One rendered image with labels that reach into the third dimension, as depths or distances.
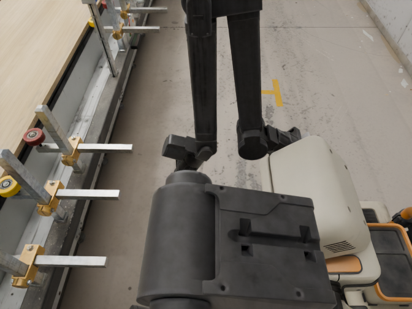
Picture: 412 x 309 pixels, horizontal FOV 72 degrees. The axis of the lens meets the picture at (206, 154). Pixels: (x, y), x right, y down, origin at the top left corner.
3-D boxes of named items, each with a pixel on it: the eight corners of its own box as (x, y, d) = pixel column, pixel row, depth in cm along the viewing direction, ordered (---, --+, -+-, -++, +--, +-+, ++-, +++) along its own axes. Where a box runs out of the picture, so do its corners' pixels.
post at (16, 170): (70, 216, 123) (7, 146, 85) (67, 224, 121) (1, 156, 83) (62, 216, 123) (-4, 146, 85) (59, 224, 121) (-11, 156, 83)
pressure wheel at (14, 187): (7, 205, 113) (-11, 191, 104) (17, 188, 118) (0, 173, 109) (25, 208, 112) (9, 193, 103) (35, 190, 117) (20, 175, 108)
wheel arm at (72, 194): (122, 194, 114) (119, 189, 111) (120, 202, 112) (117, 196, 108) (16, 192, 115) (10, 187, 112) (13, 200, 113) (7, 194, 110)
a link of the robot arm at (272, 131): (282, 146, 73) (280, 131, 76) (254, 130, 69) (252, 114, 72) (257, 162, 79) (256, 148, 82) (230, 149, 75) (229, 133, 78)
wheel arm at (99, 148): (134, 149, 131) (132, 143, 127) (132, 154, 129) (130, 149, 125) (41, 148, 132) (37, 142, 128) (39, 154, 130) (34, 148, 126)
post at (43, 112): (90, 175, 142) (46, 103, 104) (87, 181, 140) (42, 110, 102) (83, 175, 142) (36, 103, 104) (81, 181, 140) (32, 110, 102)
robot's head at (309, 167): (347, 159, 64) (316, 124, 55) (380, 252, 51) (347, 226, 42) (290, 181, 72) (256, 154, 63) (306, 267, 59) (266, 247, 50)
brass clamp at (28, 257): (47, 249, 104) (40, 244, 100) (32, 289, 95) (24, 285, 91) (30, 248, 104) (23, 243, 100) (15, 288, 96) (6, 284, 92)
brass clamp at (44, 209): (66, 186, 117) (61, 179, 113) (54, 216, 108) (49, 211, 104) (51, 186, 117) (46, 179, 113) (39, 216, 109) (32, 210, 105)
